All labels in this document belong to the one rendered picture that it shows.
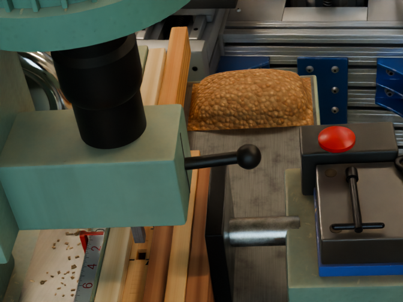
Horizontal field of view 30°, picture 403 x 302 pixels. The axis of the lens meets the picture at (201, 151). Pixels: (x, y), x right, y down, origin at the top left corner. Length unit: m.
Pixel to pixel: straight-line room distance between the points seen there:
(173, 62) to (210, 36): 0.39
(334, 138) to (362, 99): 0.76
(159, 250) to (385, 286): 0.19
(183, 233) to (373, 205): 0.16
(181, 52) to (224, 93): 0.09
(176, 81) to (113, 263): 0.28
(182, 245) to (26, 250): 0.30
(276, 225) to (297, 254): 0.04
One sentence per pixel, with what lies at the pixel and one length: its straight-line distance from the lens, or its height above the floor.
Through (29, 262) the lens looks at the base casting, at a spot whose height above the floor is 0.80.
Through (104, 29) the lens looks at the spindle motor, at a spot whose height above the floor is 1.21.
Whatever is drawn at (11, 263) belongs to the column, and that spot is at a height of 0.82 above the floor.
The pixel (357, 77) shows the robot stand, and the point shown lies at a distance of 1.35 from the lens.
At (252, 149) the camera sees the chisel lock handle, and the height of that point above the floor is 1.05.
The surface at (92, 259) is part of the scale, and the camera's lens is 0.64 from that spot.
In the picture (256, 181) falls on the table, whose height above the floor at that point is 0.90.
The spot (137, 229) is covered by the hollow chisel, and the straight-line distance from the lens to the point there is 0.64.
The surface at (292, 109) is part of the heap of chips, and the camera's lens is 0.83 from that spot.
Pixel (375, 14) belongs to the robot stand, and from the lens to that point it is 1.36.
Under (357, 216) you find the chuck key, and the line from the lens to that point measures 0.58.
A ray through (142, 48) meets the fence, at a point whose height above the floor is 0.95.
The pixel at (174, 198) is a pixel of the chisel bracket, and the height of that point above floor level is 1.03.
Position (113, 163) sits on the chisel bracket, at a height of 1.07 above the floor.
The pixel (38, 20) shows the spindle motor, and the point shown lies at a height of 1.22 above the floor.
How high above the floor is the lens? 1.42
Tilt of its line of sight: 40 degrees down
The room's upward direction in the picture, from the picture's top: 8 degrees counter-clockwise
